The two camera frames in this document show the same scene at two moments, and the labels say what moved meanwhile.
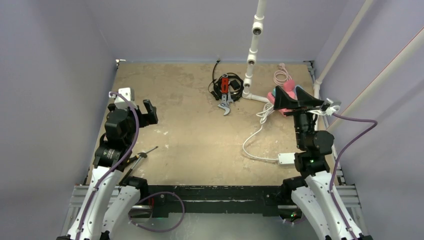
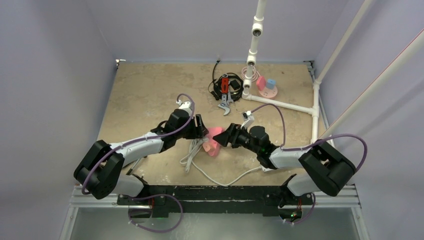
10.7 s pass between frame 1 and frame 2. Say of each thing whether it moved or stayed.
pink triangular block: moved
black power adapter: stayed
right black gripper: moved
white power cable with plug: moved
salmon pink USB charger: moved
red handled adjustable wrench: stayed
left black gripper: moved
